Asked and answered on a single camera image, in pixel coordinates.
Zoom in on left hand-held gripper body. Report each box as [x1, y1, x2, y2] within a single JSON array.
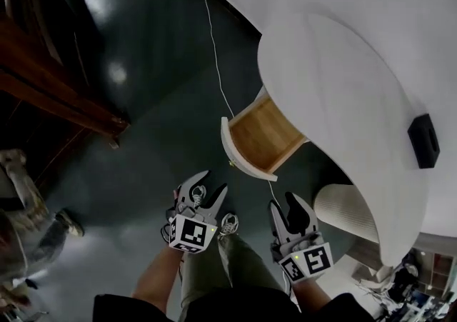
[[161, 188, 219, 255]]

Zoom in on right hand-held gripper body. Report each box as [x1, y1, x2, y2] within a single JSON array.
[[270, 228, 336, 284]]

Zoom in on white drawer with wooden inside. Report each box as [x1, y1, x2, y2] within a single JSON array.
[[220, 94, 309, 183]]

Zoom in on person's left forearm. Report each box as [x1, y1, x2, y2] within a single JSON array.
[[131, 244, 187, 314]]

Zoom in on person's right forearm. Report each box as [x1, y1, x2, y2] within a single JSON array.
[[291, 275, 336, 314]]

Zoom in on person's left shoe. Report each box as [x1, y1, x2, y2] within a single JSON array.
[[191, 186, 207, 208]]

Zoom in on person's shoe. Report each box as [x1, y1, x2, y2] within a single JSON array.
[[217, 212, 240, 240], [191, 186, 207, 208], [54, 208, 86, 238]]

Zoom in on person's right shoe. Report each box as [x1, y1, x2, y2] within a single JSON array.
[[217, 212, 240, 240]]

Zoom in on beige ribbed stool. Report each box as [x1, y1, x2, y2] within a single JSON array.
[[313, 181, 381, 243]]

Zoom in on person's green trousers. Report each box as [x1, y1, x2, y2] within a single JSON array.
[[177, 231, 292, 322]]

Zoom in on person's black shirt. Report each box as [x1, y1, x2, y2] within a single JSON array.
[[92, 283, 376, 322]]

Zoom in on wooden shelf unit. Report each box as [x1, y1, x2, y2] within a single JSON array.
[[410, 246, 457, 300]]

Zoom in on black box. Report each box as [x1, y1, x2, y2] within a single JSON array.
[[407, 112, 441, 170]]

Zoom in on white desk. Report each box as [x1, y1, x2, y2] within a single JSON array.
[[166, 0, 457, 268]]

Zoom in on dark wooden cabinet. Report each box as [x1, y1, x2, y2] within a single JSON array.
[[0, 0, 131, 157]]

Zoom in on white cable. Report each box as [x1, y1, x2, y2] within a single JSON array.
[[201, 0, 278, 204]]

